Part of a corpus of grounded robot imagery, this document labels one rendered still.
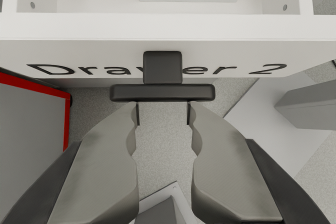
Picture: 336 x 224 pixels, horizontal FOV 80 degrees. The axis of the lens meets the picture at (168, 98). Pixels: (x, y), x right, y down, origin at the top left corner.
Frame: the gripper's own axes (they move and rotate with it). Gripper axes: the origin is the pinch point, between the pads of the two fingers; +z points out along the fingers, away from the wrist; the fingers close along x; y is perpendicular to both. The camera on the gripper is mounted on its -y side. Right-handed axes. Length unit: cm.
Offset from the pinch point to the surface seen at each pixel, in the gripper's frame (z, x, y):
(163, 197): 52, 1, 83
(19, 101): 43, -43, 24
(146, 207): 50, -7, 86
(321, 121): 53, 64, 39
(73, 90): 84, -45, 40
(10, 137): 35, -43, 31
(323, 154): 64, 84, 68
